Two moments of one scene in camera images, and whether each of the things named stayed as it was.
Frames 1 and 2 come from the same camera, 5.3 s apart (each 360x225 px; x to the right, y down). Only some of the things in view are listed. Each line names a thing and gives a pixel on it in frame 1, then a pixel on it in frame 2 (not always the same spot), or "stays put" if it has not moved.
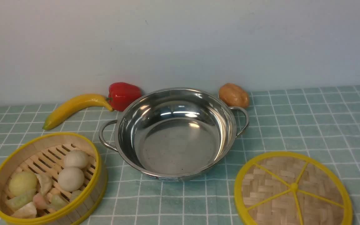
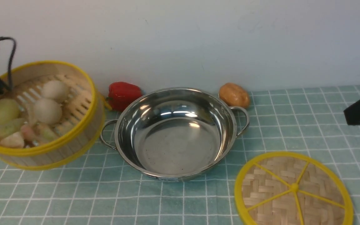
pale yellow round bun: (23, 183) → (3, 109)
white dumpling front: (28, 211) → (16, 140)
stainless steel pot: (175, 134) stays put
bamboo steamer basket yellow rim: (44, 153) → (53, 114)
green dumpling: (13, 203) → (0, 131)
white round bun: (71, 179) → (47, 111)
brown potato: (233, 95) stays put
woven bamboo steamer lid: (290, 188) stays put
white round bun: (76, 158) → (54, 89)
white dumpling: (45, 181) → (30, 112)
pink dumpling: (42, 201) → (28, 135)
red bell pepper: (121, 95) stays put
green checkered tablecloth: (340, 125) stays put
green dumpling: (57, 203) → (47, 134)
